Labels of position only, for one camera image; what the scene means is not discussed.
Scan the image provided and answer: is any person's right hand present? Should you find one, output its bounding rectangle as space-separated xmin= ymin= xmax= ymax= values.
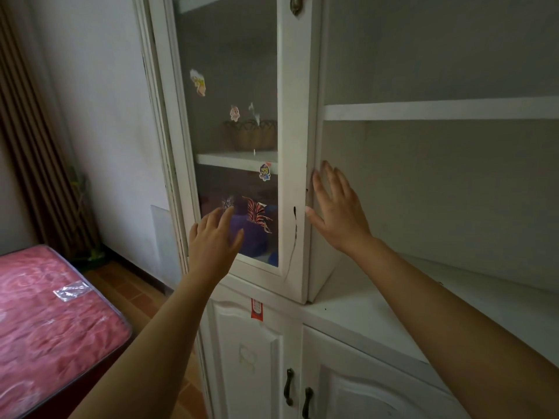
xmin=304 ymin=160 xmax=373 ymax=254

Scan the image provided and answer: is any person's left hand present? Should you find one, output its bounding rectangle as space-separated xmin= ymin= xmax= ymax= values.
xmin=188 ymin=206 xmax=245 ymax=285

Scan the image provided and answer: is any person's left forearm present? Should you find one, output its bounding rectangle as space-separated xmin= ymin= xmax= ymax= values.
xmin=69 ymin=275 xmax=229 ymax=419

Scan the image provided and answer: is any person's right forearm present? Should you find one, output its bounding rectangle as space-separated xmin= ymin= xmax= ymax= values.
xmin=347 ymin=235 xmax=559 ymax=419

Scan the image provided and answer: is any purple plush toy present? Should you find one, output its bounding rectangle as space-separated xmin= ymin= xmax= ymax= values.
xmin=227 ymin=211 xmax=270 ymax=259

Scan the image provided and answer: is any red striped sticker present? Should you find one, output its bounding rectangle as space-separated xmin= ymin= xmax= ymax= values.
xmin=242 ymin=196 xmax=274 ymax=234

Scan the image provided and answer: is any white shelf behind glass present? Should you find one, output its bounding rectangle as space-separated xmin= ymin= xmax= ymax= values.
xmin=195 ymin=150 xmax=279 ymax=175

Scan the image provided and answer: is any white framed glass cabinet door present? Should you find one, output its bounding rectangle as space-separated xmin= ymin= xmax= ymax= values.
xmin=146 ymin=0 xmax=325 ymax=304

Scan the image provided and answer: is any brown wicker basket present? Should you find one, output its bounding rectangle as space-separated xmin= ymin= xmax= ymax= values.
xmin=224 ymin=120 xmax=278 ymax=152

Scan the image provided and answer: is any white wooden cabinet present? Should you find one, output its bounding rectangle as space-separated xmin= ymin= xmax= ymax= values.
xmin=133 ymin=0 xmax=559 ymax=419

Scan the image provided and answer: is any narrow white lower cabinet door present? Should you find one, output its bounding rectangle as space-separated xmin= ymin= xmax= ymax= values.
xmin=209 ymin=296 xmax=290 ymax=419

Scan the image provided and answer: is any clear plastic tape patch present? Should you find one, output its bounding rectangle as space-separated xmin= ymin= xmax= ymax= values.
xmin=53 ymin=280 xmax=93 ymax=303

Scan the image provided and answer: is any yellow white cartoon sticker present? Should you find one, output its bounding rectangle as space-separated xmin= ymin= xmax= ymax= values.
xmin=189 ymin=69 xmax=207 ymax=97

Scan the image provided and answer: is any wide white lower cabinet door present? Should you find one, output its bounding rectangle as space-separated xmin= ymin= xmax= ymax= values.
xmin=300 ymin=326 xmax=470 ymax=419

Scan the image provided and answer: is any red patterned mattress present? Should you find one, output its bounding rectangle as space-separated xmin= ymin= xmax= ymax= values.
xmin=0 ymin=244 xmax=133 ymax=419

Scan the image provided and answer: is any brown striped curtain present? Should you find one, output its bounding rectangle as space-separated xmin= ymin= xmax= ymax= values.
xmin=0 ymin=0 xmax=102 ymax=259

